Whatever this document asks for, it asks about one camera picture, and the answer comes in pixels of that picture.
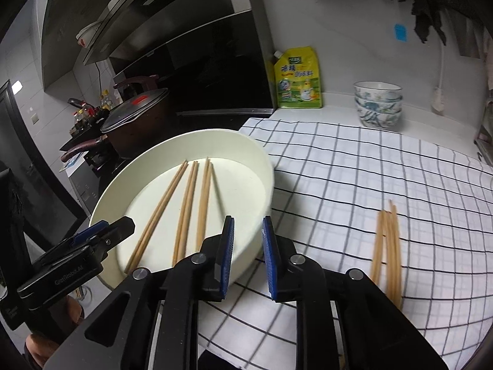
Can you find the white bowl on hood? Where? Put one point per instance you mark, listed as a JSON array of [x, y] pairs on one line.
[[88, 32]]

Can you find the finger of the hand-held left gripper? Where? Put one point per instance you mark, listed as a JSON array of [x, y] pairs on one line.
[[119, 231], [92, 230]]

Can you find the black cooktop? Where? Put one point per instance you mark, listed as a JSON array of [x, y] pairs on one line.
[[88, 185]]

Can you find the black hanging cloth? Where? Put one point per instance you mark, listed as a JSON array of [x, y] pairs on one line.
[[425, 15]]

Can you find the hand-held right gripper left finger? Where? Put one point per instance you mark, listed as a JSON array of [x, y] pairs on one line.
[[225, 262]]

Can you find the cream oval tray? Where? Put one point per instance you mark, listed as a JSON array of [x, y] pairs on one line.
[[238, 185]]

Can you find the white wall switch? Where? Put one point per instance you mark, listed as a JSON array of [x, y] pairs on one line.
[[34, 118]]

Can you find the wooden chopstick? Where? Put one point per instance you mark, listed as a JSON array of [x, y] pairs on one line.
[[396, 262], [392, 254], [384, 239]]

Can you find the yellow seasoning pouch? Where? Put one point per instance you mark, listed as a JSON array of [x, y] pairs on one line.
[[298, 81]]

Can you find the dark red pot with lid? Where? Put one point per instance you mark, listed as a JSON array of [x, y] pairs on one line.
[[134, 111]]

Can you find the blue white paper sheet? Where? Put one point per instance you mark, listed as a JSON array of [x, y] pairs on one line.
[[74, 161]]

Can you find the white black checkered cloth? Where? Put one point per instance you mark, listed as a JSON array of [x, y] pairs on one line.
[[346, 169]]

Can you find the row of seasoning bottles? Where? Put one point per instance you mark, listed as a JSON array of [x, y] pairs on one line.
[[92, 113]]

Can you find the person's black trousers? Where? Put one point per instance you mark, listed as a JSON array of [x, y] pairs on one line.
[[212, 360]]

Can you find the blue floral ceramic bowl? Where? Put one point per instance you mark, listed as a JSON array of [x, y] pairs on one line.
[[377, 89], [379, 119], [378, 105]]

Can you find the black range hood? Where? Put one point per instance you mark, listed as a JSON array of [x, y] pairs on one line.
[[200, 46]]

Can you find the person's left hand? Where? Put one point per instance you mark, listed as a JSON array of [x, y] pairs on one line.
[[42, 350]]

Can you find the blue wall sticker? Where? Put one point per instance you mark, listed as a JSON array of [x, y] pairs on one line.
[[401, 32]]

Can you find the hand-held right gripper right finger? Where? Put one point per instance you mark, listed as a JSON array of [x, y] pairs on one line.
[[272, 266]]

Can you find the dark door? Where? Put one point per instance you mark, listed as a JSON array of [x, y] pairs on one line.
[[34, 169]]

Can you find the bundle of wooden chopsticks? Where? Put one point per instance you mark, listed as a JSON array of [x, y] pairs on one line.
[[185, 212]]

